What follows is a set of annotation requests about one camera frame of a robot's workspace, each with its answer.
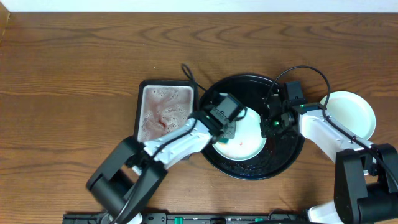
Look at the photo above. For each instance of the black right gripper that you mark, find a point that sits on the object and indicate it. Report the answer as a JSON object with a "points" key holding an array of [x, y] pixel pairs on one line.
{"points": [[266, 130]]}

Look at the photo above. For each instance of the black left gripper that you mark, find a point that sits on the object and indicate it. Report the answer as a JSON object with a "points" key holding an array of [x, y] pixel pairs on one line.
{"points": [[228, 131]]}

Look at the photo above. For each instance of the mint green plate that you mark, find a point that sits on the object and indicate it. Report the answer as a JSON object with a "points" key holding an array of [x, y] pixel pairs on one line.
{"points": [[353, 112], [247, 141]]}

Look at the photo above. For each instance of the green and yellow sponge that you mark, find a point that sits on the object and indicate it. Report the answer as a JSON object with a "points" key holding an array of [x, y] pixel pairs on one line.
{"points": [[223, 140]]}

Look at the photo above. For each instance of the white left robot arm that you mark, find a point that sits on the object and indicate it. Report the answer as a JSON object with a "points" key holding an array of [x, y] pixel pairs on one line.
{"points": [[130, 175]]}

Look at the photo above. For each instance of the round black tray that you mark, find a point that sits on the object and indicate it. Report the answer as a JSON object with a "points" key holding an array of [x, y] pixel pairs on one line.
{"points": [[276, 155]]}

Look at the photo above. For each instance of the black rectangular water tray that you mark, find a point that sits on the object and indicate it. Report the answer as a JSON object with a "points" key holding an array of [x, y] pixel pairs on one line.
{"points": [[162, 107]]}

